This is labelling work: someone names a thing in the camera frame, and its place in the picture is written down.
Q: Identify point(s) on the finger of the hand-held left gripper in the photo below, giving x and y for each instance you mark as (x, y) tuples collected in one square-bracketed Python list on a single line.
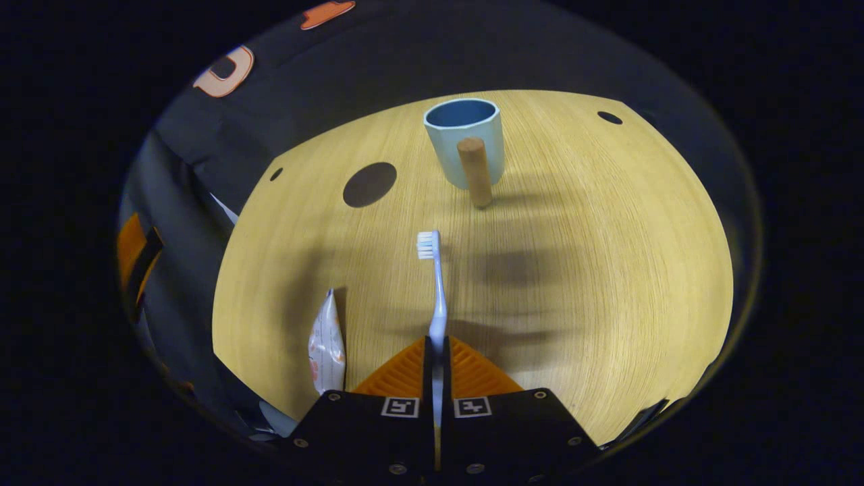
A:
[(131, 256)]

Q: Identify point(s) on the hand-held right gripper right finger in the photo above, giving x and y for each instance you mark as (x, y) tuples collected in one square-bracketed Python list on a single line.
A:
[(446, 378)]

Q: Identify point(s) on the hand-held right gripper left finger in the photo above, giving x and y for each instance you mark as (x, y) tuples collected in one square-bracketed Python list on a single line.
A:
[(427, 378)]

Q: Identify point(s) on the white and blue toothbrush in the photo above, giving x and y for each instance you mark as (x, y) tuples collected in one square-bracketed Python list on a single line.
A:
[(439, 297)]

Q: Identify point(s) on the white toothpaste tube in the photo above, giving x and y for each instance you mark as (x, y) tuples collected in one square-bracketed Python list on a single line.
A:
[(327, 344)]

